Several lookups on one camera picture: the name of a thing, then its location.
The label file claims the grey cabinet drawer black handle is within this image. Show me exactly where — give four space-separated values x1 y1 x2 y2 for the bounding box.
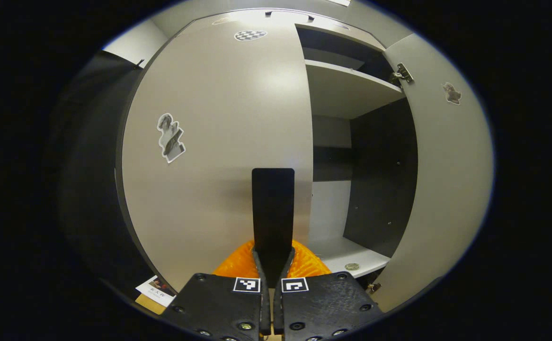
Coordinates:
177 7 388 52

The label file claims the black backdrop cloth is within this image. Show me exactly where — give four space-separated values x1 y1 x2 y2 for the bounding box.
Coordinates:
57 50 163 304

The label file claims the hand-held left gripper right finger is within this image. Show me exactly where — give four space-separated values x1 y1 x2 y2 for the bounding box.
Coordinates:
272 239 384 341

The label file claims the white printed card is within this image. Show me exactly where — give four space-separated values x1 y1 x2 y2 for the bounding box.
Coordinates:
135 276 177 307

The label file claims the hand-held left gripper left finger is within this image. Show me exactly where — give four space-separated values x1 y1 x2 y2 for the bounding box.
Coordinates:
161 239 272 341

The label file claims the grey cabinet door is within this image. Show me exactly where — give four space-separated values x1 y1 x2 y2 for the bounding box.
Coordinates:
370 33 494 313
121 18 314 292

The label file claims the grey double-door shoe cabinet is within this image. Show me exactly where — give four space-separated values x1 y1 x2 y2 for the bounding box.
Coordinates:
115 7 419 294

